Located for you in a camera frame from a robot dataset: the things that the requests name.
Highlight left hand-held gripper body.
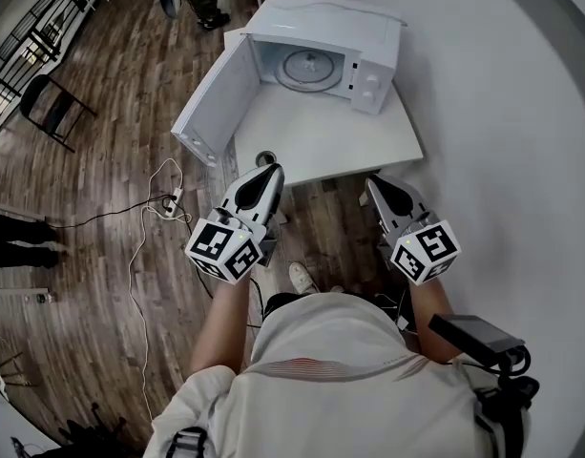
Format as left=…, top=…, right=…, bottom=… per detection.
left=183, top=203, right=281, bottom=285

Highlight clear glass plate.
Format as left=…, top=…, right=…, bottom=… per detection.
left=278, top=48, right=345, bottom=94

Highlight black tripod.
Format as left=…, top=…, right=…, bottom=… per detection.
left=10, top=401, right=131, bottom=458

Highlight black floor cable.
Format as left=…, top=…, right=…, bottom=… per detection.
left=48, top=193, right=174, bottom=231

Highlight black clamp mount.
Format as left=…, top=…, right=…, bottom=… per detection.
left=472, top=344, right=541, bottom=428

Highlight person's left forearm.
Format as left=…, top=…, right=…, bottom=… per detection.
left=190, top=267, right=253, bottom=377

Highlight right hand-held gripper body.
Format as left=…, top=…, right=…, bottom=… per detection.
left=377, top=209, right=464, bottom=287

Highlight person's right forearm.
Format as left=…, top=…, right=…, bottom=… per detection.
left=407, top=274, right=459, bottom=366

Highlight white floor cable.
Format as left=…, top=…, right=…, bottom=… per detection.
left=127, top=157, right=193, bottom=422

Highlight black battery box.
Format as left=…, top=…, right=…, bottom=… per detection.
left=428, top=313, right=527, bottom=366

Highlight black folding chair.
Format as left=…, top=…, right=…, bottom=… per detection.
left=18, top=73, right=98, bottom=155

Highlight wooden stick frame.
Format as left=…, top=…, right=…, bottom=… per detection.
left=0, top=334, right=40, bottom=388

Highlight white microwave oven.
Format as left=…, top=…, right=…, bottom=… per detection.
left=170, top=0, right=408, bottom=169

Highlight person's white shirt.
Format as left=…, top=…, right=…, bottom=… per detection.
left=142, top=291, right=533, bottom=458

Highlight grey backpack strap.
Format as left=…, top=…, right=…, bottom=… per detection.
left=162, top=425, right=210, bottom=458

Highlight white power strip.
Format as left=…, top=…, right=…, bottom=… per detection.
left=160, top=186, right=186, bottom=219

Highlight black metal railing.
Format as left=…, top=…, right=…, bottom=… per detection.
left=0, top=0, right=121, bottom=131

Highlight person's black shorts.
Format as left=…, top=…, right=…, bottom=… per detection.
left=261, top=291, right=317, bottom=326

